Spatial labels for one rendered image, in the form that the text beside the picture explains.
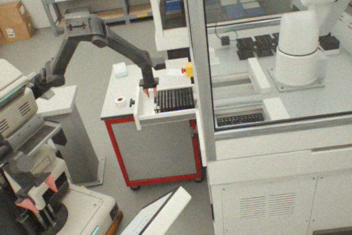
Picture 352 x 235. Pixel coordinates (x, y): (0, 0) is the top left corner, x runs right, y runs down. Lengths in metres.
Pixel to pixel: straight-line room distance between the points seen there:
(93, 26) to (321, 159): 1.05
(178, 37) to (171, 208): 1.75
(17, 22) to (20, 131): 4.44
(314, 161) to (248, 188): 0.31
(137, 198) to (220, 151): 1.30
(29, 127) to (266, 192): 1.10
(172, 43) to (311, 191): 1.47
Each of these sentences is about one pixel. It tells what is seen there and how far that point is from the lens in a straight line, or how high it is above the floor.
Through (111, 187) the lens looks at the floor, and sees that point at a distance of 2.62.
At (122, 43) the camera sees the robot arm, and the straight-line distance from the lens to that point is 1.35.
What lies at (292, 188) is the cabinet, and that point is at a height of 0.70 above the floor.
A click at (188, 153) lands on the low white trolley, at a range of 2.22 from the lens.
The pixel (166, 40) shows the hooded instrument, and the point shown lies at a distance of 2.48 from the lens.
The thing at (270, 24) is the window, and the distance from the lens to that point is 1.05.
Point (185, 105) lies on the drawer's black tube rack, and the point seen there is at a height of 0.90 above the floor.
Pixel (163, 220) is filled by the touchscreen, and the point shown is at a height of 1.18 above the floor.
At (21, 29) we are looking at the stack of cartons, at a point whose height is 0.18.
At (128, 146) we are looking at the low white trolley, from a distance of 2.17.
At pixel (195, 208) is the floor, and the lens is 2.35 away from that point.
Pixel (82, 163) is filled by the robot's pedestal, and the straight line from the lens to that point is 2.59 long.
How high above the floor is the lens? 1.90
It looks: 36 degrees down
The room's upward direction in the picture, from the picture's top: 9 degrees counter-clockwise
